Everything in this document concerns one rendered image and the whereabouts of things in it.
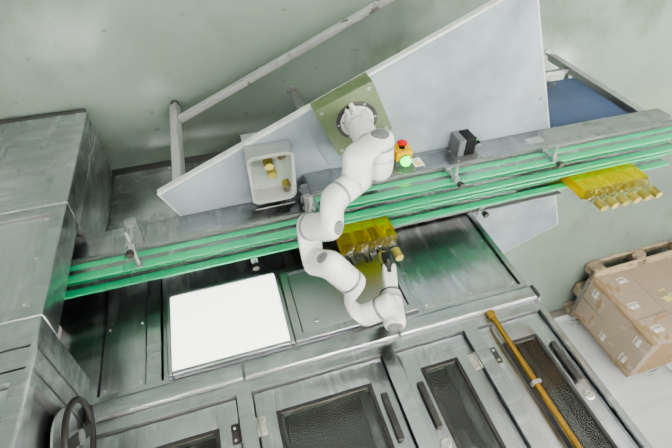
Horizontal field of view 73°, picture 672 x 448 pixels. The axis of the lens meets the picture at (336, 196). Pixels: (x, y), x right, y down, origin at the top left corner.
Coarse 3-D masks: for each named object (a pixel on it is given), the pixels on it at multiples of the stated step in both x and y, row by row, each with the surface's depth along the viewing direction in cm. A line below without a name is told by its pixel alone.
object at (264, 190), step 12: (264, 156) 162; (276, 156) 163; (288, 156) 169; (252, 168) 172; (264, 168) 174; (276, 168) 175; (288, 168) 175; (252, 180) 167; (264, 180) 177; (276, 180) 179; (252, 192) 170; (264, 192) 178; (276, 192) 179; (288, 192) 179
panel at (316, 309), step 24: (360, 264) 184; (288, 288) 174; (312, 288) 175; (336, 288) 175; (408, 288) 174; (168, 312) 166; (288, 312) 166; (312, 312) 166; (336, 312) 166; (408, 312) 166; (168, 336) 158; (312, 336) 158; (168, 360) 152; (216, 360) 152; (240, 360) 154
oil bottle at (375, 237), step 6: (366, 222) 180; (372, 222) 180; (366, 228) 177; (372, 228) 177; (378, 228) 177; (372, 234) 175; (378, 234) 175; (372, 240) 172; (378, 240) 173; (372, 246) 173
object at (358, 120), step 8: (352, 104) 157; (352, 112) 160; (360, 112) 159; (368, 112) 164; (344, 120) 164; (352, 120) 159; (360, 120) 157; (368, 120) 158; (344, 128) 166; (352, 128) 157; (360, 128) 154; (368, 128) 153; (352, 136) 157
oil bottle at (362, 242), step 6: (360, 222) 180; (354, 228) 177; (360, 228) 177; (354, 234) 175; (360, 234) 175; (366, 234) 175; (354, 240) 173; (360, 240) 172; (366, 240) 172; (360, 246) 171; (366, 246) 171; (360, 252) 172
